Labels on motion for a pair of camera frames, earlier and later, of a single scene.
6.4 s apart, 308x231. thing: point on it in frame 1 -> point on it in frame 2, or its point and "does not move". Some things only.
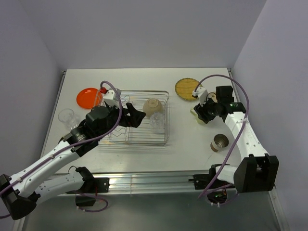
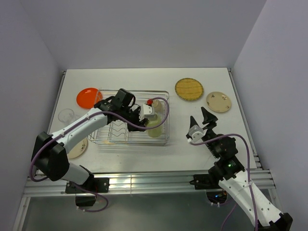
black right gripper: (201, 111) -> (208, 118)
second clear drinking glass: (68, 116) does not move
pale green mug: (196, 116) -> (155, 133)
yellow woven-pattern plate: (185, 88) does not move
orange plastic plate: (89, 97) does not move
